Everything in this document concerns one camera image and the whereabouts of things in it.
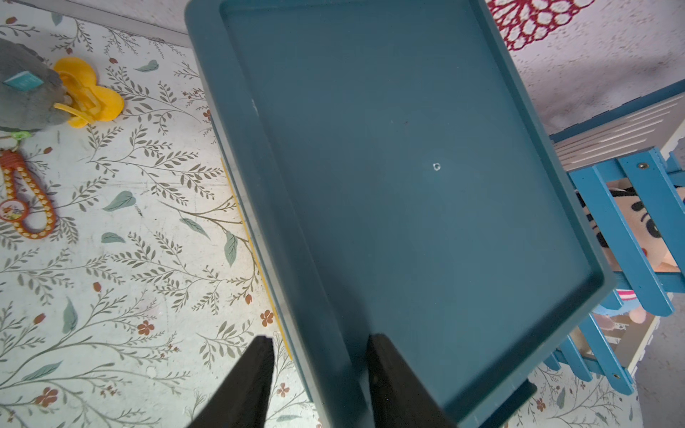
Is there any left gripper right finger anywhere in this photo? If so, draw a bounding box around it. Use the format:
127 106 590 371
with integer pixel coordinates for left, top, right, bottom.
366 334 455 428

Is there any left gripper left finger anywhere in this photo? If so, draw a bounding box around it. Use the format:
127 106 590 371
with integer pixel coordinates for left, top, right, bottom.
189 335 275 428

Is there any teal drawer cabinet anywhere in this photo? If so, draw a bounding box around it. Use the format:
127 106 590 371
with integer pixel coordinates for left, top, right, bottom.
185 1 615 427

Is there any pink plush doll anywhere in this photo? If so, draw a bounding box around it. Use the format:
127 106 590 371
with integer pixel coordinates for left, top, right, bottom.
592 289 648 331

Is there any boy plush doll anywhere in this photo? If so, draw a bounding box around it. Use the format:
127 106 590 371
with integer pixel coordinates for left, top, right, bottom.
575 178 681 273

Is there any blue white toy crib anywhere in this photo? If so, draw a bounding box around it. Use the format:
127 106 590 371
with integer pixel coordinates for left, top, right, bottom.
546 81 684 395

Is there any grey plush duck toy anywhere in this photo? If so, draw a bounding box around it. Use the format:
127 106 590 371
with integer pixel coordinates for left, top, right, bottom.
1 39 125 133

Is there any red beaded keychain strap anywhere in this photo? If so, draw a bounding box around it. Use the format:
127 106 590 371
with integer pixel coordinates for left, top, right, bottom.
0 133 58 240

